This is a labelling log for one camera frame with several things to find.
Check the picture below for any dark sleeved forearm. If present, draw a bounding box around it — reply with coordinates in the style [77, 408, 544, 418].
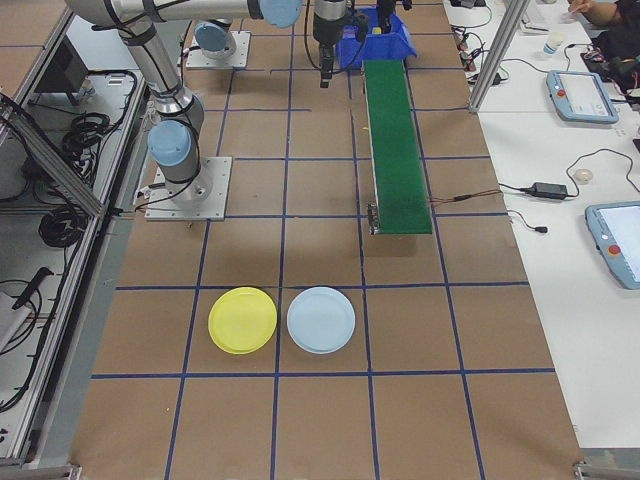
[592, 0, 640, 29]

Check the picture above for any light blue plate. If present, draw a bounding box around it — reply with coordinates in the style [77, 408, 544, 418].
[286, 285, 357, 355]

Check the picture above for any yellow plate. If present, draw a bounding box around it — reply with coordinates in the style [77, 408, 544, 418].
[208, 285, 279, 355]

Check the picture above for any blue plastic storage bin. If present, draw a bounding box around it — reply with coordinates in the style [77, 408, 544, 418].
[335, 5, 419, 71]

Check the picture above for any green conveyor belt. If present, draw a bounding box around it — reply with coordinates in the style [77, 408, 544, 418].
[360, 58, 434, 236]

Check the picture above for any light blue teach pendant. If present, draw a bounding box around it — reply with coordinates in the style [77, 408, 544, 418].
[584, 200, 640, 290]
[545, 69, 620, 125]

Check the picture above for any black power adapter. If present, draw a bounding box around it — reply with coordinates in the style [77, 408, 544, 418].
[519, 182, 569, 200]

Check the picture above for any black box device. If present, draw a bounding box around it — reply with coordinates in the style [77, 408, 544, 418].
[33, 35, 90, 107]

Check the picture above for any white side table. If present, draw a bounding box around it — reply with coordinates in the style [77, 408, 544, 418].
[442, 0, 640, 451]

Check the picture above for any black looped cable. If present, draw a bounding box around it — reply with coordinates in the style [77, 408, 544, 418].
[459, 49, 506, 86]
[452, 27, 484, 51]

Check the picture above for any white square base plate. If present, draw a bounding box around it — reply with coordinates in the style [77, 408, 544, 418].
[185, 30, 251, 69]
[144, 155, 234, 222]

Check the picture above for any aluminium profile post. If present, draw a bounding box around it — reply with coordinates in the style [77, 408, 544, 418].
[468, 0, 531, 115]

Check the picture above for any red conveyor wire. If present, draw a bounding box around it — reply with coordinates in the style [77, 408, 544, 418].
[428, 190, 502, 205]

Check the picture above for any bundle of coloured wires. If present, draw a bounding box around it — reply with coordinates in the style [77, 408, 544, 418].
[582, 29, 640, 104]

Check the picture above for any black coiled cable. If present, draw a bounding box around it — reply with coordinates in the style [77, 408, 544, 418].
[38, 203, 84, 250]
[62, 112, 115, 162]

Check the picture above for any black cable with plug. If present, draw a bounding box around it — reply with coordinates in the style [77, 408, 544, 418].
[507, 209, 549, 235]

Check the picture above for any metal bar V-shaped frame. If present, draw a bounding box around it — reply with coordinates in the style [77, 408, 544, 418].
[0, 0, 151, 471]

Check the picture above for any black handle tool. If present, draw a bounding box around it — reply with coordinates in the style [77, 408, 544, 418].
[13, 267, 55, 310]

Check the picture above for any aluminium table frame rail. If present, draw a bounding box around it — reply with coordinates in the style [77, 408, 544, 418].
[572, 447, 640, 480]

